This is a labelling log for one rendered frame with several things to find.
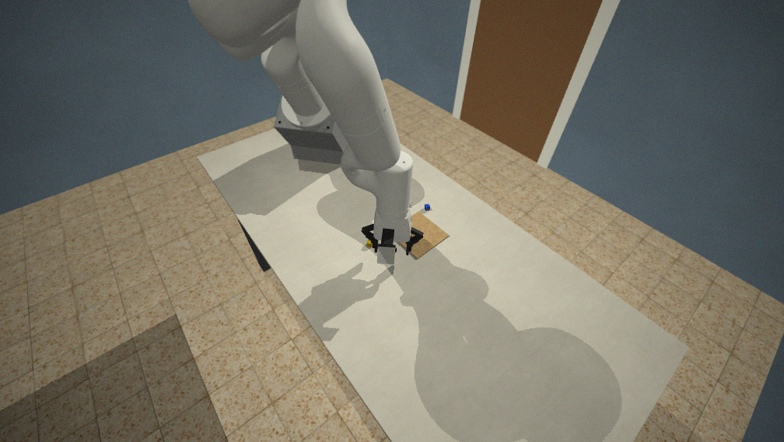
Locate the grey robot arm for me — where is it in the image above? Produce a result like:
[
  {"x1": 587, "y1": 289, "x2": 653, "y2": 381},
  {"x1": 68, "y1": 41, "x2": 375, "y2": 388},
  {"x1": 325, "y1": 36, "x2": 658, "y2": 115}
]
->
[{"x1": 187, "y1": 0, "x2": 413, "y2": 221}]

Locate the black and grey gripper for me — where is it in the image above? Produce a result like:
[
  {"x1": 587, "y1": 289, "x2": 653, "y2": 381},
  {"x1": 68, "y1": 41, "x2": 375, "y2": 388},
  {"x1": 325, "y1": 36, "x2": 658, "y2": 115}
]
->
[{"x1": 362, "y1": 208, "x2": 423, "y2": 255}]

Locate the tan square mat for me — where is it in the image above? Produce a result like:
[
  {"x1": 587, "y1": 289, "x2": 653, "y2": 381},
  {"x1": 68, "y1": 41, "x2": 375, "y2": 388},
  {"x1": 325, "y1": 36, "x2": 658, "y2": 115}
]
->
[{"x1": 409, "y1": 212, "x2": 449, "y2": 259}]

